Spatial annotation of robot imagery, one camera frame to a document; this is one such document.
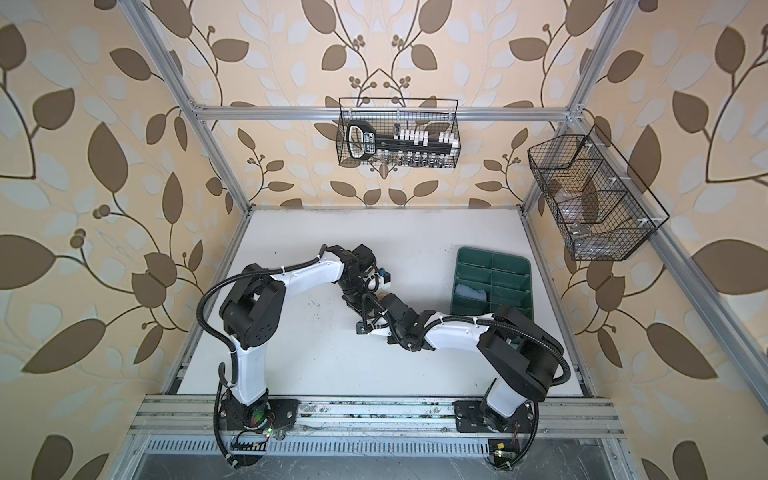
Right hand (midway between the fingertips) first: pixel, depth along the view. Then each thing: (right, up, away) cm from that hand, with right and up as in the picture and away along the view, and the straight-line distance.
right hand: (391, 316), depth 90 cm
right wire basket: (+53, +33, -15) cm, 64 cm away
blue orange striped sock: (+23, +7, +2) cm, 24 cm away
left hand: (-5, +1, -1) cm, 5 cm away
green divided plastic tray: (+32, +10, +9) cm, 35 cm away
